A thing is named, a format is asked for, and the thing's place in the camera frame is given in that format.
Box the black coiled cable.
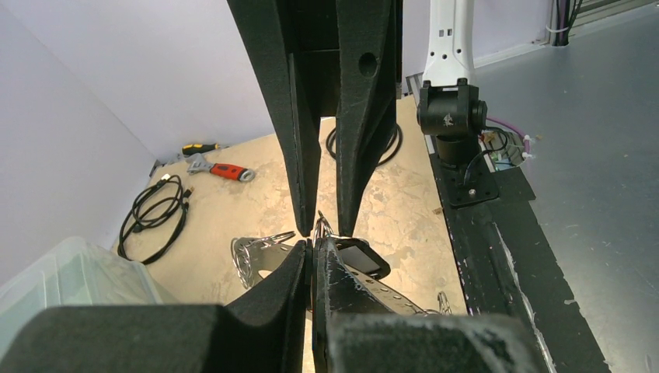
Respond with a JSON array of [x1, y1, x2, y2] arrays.
[[117, 173, 196, 266]]

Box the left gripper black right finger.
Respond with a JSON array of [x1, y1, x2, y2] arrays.
[[312, 238, 546, 372]]

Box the keys with black tag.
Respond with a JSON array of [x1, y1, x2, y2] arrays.
[[313, 211, 391, 280]]

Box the aluminium edge rail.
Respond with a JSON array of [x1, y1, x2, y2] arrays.
[[148, 154, 187, 177]]

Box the steel perforated key plate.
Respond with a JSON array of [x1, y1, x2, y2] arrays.
[[230, 232, 454, 316]]

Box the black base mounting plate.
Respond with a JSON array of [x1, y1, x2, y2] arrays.
[[430, 154, 610, 372]]

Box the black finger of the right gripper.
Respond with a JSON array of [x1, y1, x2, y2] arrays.
[[228, 1, 320, 237], [336, 1, 399, 236]]

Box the black power cable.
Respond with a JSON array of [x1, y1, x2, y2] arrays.
[[325, 123, 403, 167]]

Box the red handled adjustable wrench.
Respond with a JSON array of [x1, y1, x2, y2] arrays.
[[186, 154, 256, 183]]

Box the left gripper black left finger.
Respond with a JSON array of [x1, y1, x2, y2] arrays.
[[1, 241, 308, 372]]

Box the clear green plastic storage box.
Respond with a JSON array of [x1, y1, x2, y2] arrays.
[[1, 236, 178, 355]]

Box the black yellow screwdriver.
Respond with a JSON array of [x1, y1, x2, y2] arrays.
[[181, 143, 222, 157]]

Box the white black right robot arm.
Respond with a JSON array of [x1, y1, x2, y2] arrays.
[[228, 1, 486, 235]]

